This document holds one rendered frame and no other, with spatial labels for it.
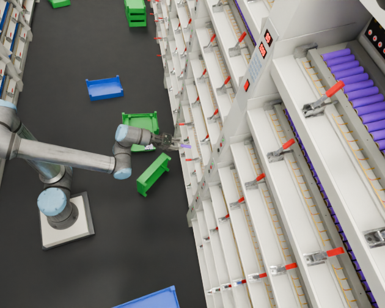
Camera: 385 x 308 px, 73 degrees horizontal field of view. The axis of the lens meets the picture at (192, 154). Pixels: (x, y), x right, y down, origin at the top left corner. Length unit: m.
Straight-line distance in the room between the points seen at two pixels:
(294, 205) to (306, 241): 0.09
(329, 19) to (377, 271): 0.51
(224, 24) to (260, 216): 0.74
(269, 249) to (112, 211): 1.38
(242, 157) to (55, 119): 1.89
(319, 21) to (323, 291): 0.59
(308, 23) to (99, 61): 2.50
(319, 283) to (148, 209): 1.51
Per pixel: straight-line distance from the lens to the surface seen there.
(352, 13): 0.74
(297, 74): 0.69
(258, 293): 1.04
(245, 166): 0.94
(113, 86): 2.70
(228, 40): 1.07
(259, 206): 0.89
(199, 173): 1.55
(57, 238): 1.91
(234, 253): 1.23
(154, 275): 1.91
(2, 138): 1.29
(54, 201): 1.70
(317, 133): 0.59
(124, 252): 1.94
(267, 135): 0.79
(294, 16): 0.67
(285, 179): 0.73
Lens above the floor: 1.90
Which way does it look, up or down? 57 degrees down
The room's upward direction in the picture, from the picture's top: 16 degrees clockwise
